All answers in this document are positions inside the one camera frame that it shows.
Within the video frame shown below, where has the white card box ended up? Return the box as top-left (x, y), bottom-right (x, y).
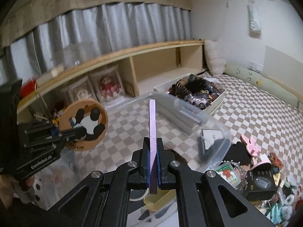
top-left (200, 129), bottom-right (225, 147)

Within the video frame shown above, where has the clear case of cards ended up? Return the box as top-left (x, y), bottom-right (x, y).
top-left (214, 162), bottom-right (243, 190)

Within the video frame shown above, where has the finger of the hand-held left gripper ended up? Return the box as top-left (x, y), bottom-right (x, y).
top-left (51, 126), bottom-right (87, 145)

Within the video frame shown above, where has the orange cable bundle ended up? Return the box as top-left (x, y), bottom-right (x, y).
top-left (269, 152), bottom-right (284, 168)

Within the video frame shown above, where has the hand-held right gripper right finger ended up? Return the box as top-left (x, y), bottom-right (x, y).
top-left (156, 137), bottom-right (277, 227)

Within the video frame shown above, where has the pile of hair accessories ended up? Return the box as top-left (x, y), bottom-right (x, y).
top-left (168, 74), bottom-right (225, 110)

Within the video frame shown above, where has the black product box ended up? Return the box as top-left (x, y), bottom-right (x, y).
top-left (243, 169), bottom-right (277, 202)

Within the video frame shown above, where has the pink box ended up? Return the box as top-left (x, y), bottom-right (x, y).
top-left (148, 99), bottom-right (159, 195)

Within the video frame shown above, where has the green bolster pillow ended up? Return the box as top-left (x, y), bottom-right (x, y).
top-left (224, 63), bottom-right (300, 108)

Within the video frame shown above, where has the white wall socket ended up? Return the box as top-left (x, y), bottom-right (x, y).
top-left (247, 61), bottom-right (264, 74)

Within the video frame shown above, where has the grey curtain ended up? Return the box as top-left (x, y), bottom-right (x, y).
top-left (0, 1), bottom-right (192, 83)

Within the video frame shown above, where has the pearl headband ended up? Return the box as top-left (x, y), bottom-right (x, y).
top-left (223, 159), bottom-right (249, 191)

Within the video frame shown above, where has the clear plastic container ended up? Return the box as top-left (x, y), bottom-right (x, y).
top-left (104, 91), bottom-right (233, 168)

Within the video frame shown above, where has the white wall hanging organizer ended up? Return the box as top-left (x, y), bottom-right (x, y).
top-left (246, 0), bottom-right (263, 37)

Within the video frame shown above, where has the white doll in case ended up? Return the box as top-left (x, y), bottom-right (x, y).
top-left (60, 76), bottom-right (97, 102)

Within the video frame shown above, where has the red box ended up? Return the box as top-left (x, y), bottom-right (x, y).
top-left (21, 79), bottom-right (37, 97)

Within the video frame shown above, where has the pale yellow tray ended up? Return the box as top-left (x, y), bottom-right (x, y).
top-left (143, 189), bottom-right (177, 213)

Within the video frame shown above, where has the brown white checkered bedsheet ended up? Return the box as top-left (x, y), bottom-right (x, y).
top-left (73, 72), bottom-right (303, 218)

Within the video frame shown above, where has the pink bunny ear mirror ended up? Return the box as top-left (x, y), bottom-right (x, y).
top-left (240, 134), bottom-right (271, 171)

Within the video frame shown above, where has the white wall panel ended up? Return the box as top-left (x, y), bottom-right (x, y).
top-left (264, 45), bottom-right (303, 93)

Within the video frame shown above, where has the white fluffy pillow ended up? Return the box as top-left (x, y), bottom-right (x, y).
top-left (204, 40), bottom-right (226, 75)

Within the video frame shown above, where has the red dress doll in case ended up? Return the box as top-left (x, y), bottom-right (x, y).
top-left (89, 64), bottom-right (126, 107)

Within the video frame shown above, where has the round cork panda coaster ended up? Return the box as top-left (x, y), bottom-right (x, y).
top-left (57, 99), bottom-right (109, 151)

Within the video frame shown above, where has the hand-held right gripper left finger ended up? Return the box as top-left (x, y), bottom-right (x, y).
top-left (47, 137), bottom-right (152, 227)

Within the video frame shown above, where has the white cardboard box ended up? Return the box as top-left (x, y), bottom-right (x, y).
top-left (153, 72), bottom-right (229, 116)

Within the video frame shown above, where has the wooden shelf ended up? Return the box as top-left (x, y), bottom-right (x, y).
top-left (16, 40), bottom-right (206, 123)

